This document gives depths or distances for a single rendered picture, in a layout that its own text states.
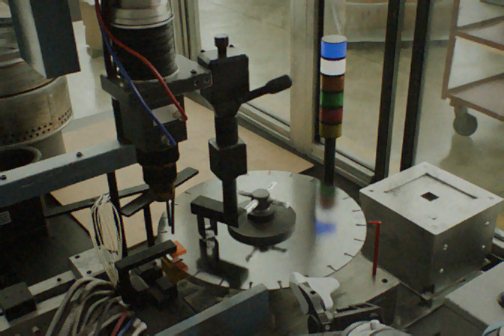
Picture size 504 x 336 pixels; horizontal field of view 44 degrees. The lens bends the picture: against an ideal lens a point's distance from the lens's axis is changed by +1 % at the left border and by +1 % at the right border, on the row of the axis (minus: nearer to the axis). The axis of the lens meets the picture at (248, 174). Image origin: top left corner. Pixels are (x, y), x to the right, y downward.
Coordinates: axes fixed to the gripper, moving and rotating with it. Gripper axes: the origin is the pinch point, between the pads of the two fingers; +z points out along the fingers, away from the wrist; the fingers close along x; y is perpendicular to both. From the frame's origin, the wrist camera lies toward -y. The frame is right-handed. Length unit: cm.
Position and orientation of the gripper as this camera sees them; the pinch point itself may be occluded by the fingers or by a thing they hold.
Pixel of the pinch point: (295, 328)
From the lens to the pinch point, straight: 90.1
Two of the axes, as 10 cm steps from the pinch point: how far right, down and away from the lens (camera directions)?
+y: 9.6, -1.5, 2.4
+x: -1.6, -9.9, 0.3
